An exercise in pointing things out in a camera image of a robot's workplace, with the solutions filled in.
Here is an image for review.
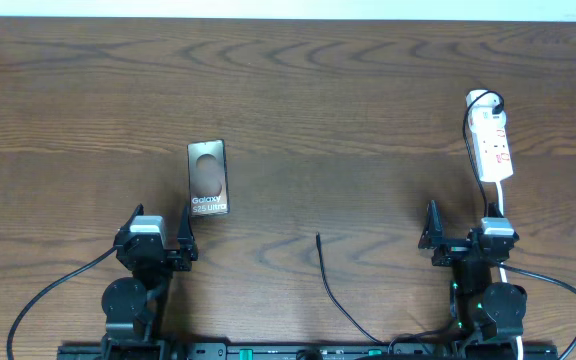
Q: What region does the white power strip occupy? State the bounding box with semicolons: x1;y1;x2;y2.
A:
466;89;513;183

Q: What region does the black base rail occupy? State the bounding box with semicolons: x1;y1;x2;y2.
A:
56;341;559;360

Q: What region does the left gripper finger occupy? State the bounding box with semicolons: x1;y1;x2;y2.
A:
176;204;196;250
119;204;144;232

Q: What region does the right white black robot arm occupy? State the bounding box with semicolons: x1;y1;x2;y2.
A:
418;201;527;359

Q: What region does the Galaxy S25 Ultra smartphone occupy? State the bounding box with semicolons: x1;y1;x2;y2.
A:
187;139;230;217

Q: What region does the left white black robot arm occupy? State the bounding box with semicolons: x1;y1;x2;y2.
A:
101;205;198;359

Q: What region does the black charger cable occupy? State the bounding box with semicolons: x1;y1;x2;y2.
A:
315;89;506;346

